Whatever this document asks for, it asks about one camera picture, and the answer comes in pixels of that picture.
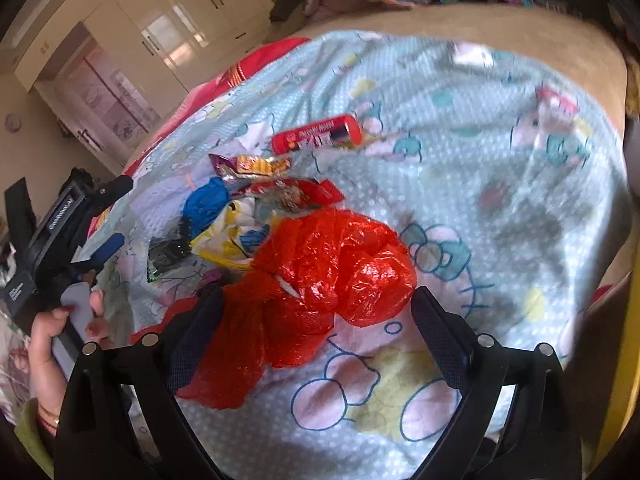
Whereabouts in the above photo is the black small wrapper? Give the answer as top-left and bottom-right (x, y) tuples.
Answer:
(146, 235), (191, 283)

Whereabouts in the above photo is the yellow white plastic bag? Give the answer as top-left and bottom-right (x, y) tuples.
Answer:
(191, 197), (283, 270)

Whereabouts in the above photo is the blue plastic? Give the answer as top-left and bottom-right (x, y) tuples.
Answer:
(182, 177), (230, 240)

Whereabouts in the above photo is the purple gold snack wrapper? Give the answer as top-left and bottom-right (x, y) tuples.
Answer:
(208, 154), (292, 182)

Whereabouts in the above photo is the red plastic bag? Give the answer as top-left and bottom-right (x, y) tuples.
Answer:
(153, 208), (416, 410)

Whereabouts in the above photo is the red snack tube wrapper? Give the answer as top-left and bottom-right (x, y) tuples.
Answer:
(271, 115), (363, 155)

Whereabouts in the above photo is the left green sleeve forearm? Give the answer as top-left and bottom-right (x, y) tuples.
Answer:
(14, 398), (62, 479)

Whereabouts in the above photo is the left hand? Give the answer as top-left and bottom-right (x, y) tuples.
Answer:
(27, 288), (114, 428)

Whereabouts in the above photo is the red pink blanket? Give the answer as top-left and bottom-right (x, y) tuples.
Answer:
(124, 37), (309, 177)

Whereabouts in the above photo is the pink cartoon door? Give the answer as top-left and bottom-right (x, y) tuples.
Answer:
(34, 37), (160, 174)

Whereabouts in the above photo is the light blue cartoon blanket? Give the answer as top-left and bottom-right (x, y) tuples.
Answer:
(81, 29), (633, 480)

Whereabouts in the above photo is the cream glossy wardrobe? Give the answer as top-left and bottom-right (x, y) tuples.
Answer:
(1, 0), (274, 115)

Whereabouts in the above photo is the beige bed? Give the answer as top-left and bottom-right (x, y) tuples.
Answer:
(124, 1), (640, 461)

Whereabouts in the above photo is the round wall clock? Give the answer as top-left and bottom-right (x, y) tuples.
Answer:
(3, 113), (22, 133)

